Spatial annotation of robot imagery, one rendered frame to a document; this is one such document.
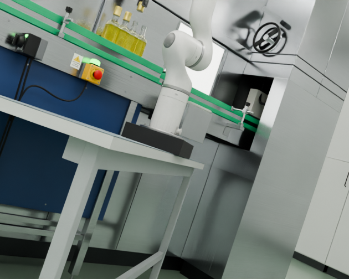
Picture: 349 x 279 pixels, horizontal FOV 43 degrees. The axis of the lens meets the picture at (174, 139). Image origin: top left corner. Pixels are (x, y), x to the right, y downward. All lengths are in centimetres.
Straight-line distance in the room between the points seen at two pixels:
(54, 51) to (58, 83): 14
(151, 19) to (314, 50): 111
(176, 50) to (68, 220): 90
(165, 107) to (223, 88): 119
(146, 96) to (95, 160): 109
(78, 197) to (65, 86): 91
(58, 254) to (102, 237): 146
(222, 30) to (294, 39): 45
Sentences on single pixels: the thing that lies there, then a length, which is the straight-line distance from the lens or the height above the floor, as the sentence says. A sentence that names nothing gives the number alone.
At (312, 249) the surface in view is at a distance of 562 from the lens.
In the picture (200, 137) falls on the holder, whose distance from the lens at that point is 218.
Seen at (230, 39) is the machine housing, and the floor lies 155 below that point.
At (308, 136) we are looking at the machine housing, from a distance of 312.
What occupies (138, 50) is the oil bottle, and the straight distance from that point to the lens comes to 227.
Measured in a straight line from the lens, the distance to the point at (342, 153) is 565.
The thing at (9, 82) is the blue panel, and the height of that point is 81.
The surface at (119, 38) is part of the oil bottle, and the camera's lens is 220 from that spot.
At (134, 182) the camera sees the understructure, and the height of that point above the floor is 51.
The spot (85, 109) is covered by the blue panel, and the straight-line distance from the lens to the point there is 201.
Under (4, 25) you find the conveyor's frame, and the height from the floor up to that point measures 100.
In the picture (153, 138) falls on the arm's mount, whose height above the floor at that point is 78.
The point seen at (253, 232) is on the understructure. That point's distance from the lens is 291.
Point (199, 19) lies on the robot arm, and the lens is 190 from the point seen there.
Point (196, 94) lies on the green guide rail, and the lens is 252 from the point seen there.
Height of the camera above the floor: 76
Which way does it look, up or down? 2 degrees up
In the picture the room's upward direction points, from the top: 19 degrees clockwise
